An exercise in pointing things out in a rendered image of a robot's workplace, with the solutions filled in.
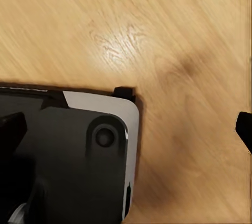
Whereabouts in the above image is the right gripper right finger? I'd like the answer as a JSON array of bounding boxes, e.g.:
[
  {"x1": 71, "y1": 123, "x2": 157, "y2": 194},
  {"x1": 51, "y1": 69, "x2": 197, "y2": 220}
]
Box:
[{"x1": 235, "y1": 111, "x2": 252, "y2": 153}]

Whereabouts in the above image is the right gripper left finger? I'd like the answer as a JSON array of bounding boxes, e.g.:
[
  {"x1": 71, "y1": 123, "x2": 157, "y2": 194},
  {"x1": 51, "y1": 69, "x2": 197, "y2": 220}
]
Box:
[{"x1": 0, "y1": 112, "x2": 27, "y2": 174}]

